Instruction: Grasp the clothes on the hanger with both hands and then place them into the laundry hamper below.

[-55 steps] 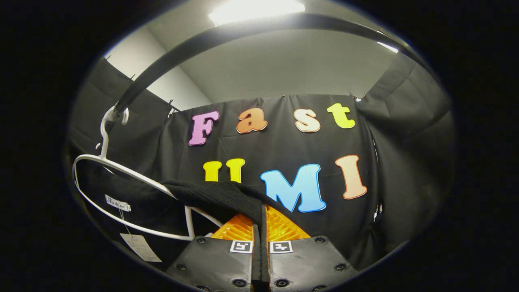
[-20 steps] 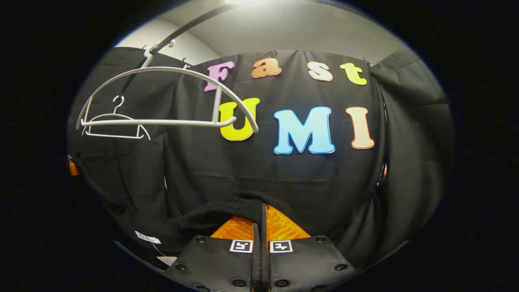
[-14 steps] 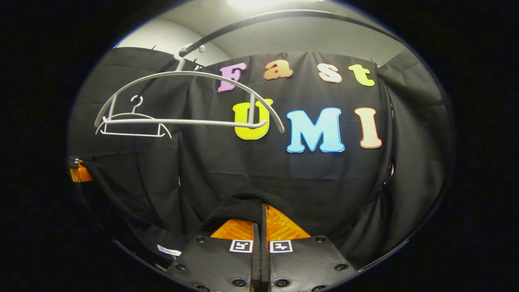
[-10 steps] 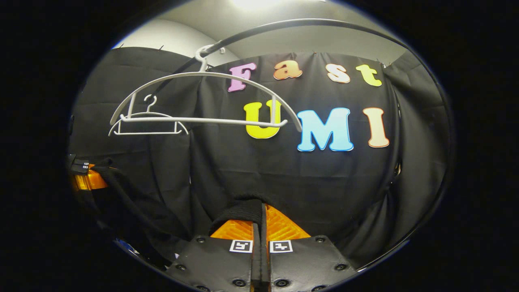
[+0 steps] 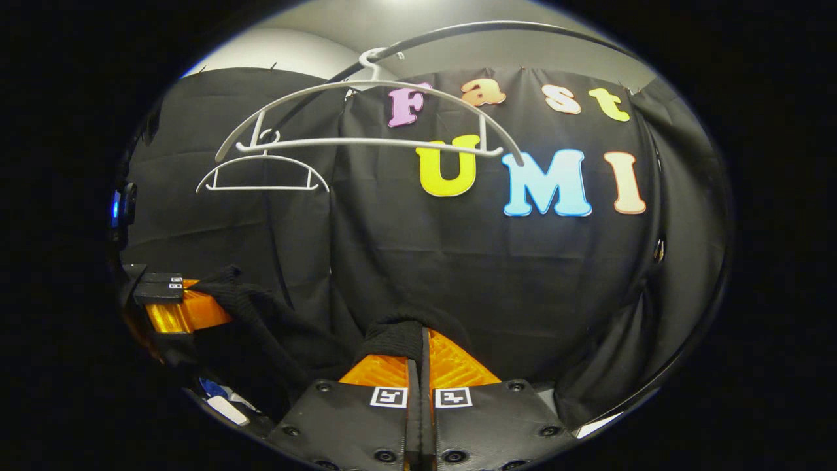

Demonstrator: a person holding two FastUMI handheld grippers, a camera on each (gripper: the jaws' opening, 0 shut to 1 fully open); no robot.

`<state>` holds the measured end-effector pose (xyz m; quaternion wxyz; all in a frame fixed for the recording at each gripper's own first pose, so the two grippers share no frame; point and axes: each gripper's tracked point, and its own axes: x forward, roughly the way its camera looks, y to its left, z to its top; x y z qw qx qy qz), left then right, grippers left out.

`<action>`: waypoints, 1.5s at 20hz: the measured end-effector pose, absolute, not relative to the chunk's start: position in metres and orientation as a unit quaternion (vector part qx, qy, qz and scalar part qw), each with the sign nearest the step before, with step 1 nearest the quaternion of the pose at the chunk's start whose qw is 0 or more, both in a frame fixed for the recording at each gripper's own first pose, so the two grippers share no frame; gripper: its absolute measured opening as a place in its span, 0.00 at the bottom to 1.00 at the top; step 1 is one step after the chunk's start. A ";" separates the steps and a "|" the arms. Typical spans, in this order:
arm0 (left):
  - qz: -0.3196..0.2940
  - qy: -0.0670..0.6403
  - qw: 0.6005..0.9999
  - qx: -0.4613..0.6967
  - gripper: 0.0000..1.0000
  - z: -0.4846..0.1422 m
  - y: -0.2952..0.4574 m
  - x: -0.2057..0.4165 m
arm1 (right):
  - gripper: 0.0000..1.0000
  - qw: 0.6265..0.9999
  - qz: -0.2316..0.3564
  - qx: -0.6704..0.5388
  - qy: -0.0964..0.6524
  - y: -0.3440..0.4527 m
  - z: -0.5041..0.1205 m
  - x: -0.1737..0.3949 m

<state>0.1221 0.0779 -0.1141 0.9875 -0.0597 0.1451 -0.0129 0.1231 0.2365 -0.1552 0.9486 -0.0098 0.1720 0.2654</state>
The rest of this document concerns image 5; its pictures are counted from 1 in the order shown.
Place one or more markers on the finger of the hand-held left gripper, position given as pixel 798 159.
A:
pixel 189 314

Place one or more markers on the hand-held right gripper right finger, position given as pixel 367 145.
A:
pixel 490 425

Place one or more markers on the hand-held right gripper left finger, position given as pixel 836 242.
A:
pixel 353 425

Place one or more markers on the black jacket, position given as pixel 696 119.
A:
pixel 274 327

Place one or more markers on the white clothes hanger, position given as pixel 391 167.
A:
pixel 261 158
pixel 314 91

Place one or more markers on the black clothes rack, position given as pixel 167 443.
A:
pixel 484 25

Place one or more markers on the white and blue object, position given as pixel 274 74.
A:
pixel 229 411

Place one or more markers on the black backdrop cloth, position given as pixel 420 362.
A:
pixel 458 275

